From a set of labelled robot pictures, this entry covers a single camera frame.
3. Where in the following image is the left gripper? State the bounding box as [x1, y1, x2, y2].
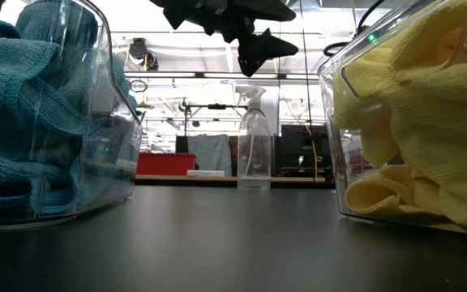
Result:
[148, 0, 299, 78]

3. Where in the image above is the black background stand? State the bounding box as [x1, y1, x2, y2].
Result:
[178, 99, 238, 137]

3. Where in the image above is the clear spray bottle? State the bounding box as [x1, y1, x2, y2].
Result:
[235, 84, 273, 191]

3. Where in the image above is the black cabinet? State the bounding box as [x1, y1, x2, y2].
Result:
[279, 123, 334, 178]

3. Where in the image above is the clear plastic basket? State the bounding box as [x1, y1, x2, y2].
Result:
[317, 0, 467, 238]
[0, 0, 144, 234]

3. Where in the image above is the white flat box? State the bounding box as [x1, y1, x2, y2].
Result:
[186, 170, 226, 178]

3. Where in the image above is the red bin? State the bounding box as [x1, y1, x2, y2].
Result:
[135, 152, 197, 177]

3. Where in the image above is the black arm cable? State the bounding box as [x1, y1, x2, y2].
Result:
[323, 0, 385, 58]

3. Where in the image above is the black cable reel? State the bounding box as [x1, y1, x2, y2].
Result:
[127, 37, 160, 72]

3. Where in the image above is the black hanging cable loop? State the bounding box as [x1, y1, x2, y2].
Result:
[129, 79, 149, 94]

